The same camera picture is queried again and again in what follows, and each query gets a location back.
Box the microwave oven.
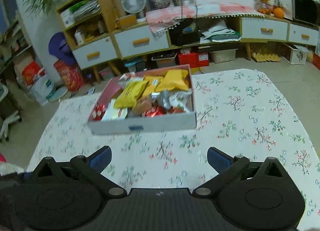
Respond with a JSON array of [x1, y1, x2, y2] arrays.
[[292, 0, 319, 26]]

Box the oranges in bowl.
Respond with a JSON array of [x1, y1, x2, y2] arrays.
[[255, 0, 285, 19]]

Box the white desk fan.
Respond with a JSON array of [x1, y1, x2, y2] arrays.
[[121, 0, 147, 19]]

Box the pink table runner cloth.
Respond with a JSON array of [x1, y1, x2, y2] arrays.
[[146, 2, 262, 34]]

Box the white drawer cabinet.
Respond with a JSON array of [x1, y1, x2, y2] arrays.
[[56, 0, 170, 81]]

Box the pink cardboard box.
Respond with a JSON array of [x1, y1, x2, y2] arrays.
[[87, 65, 196, 135]]

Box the silver foil snack bag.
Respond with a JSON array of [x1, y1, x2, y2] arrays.
[[156, 90, 171, 111]]

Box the low tv cabinet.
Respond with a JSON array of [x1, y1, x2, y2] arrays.
[[168, 14, 320, 60]]

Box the yellow snack bag in box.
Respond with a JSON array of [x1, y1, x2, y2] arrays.
[[142, 76, 164, 97]]

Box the red gift bag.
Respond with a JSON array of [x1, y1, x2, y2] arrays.
[[54, 60, 84, 92]]

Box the red candy wrapper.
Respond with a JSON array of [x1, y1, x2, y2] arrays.
[[142, 106, 166, 117]]

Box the floral tablecloth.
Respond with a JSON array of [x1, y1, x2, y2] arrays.
[[28, 69, 319, 230]]

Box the red storage box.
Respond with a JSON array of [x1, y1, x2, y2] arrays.
[[178, 52, 209, 68]]

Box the white snack packet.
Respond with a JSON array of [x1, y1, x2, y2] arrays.
[[101, 99, 128, 122]]

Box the white orange-print snack bag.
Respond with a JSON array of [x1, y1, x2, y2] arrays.
[[169, 91, 192, 113]]

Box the yellow chip bag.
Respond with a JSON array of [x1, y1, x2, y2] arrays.
[[113, 80, 148, 108]]

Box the large orange-yellow snack bag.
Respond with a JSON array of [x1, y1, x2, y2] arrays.
[[155, 69, 189, 92]]

